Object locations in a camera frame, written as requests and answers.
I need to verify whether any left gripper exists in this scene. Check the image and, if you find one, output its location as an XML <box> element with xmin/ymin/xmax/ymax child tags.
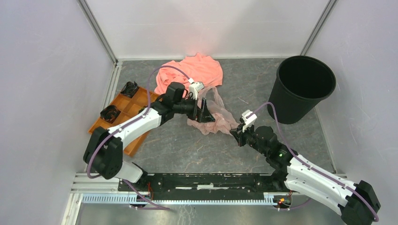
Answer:
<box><xmin>173</xmin><ymin>94</ymin><xmax>215</xmax><ymax>123</ymax></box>

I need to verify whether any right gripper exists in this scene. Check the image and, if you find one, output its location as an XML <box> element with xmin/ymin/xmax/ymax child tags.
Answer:
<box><xmin>229</xmin><ymin>121</ymin><xmax>268</xmax><ymax>157</ymax></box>

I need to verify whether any pink plastic trash bag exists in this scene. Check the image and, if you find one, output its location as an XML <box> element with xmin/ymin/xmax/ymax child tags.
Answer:
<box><xmin>187</xmin><ymin>86</ymin><xmax>239</xmax><ymax>135</ymax></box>

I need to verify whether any black trash bin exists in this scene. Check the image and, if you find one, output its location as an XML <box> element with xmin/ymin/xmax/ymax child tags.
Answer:
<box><xmin>267</xmin><ymin>56</ymin><xmax>337</xmax><ymax>125</ymax></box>

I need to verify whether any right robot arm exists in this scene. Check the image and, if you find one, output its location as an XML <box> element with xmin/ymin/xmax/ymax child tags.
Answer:
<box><xmin>230</xmin><ymin>124</ymin><xmax>381</xmax><ymax>225</ymax></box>

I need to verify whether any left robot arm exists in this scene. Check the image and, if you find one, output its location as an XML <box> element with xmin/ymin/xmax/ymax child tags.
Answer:
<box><xmin>83</xmin><ymin>81</ymin><xmax>215</xmax><ymax>191</ymax></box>

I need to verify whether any salmon pink cloth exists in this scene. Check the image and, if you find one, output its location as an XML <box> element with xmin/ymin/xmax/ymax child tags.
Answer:
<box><xmin>154</xmin><ymin>53</ymin><xmax>223</xmax><ymax>95</ymax></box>

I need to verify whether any orange compartment tray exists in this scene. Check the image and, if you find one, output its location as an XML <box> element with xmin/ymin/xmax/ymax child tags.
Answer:
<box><xmin>88</xmin><ymin>87</ymin><xmax>149</xmax><ymax>157</ymax></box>

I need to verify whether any dark rolled sock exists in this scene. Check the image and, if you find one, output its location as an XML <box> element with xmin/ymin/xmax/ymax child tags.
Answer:
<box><xmin>100</xmin><ymin>105</ymin><xmax>121</xmax><ymax>123</ymax></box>
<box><xmin>120</xmin><ymin>81</ymin><xmax>139</xmax><ymax>98</ymax></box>

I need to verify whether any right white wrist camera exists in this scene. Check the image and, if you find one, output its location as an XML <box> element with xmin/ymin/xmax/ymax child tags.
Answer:
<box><xmin>241</xmin><ymin>110</ymin><xmax>257</xmax><ymax>132</ymax></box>

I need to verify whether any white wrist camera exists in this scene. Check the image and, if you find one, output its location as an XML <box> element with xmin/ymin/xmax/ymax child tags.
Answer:
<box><xmin>241</xmin><ymin>110</ymin><xmax>257</xmax><ymax>132</ymax></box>
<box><xmin>188</xmin><ymin>82</ymin><xmax>205</xmax><ymax>100</ymax></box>

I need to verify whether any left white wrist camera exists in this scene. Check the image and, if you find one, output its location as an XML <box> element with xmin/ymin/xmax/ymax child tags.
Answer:
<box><xmin>188</xmin><ymin>82</ymin><xmax>205</xmax><ymax>100</ymax></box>

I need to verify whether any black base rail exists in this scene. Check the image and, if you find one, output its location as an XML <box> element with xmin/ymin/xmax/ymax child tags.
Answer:
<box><xmin>118</xmin><ymin>173</ymin><xmax>294</xmax><ymax>210</ymax></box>

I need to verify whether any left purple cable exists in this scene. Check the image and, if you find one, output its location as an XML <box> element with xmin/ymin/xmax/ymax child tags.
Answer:
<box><xmin>86</xmin><ymin>65</ymin><xmax>195</xmax><ymax>180</ymax></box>

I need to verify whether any purple cable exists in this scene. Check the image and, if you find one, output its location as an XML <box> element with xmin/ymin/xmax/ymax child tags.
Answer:
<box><xmin>247</xmin><ymin>102</ymin><xmax>380</xmax><ymax>223</ymax></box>
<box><xmin>86</xmin><ymin>65</ymin><xmax>195</xmax><ymax>180</ymax></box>

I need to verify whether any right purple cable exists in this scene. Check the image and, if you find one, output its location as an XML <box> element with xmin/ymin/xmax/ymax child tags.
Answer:
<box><xmin>247</xmin><ymin>102</ymin><xmax>380</xmax><ymax>223</ymax></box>

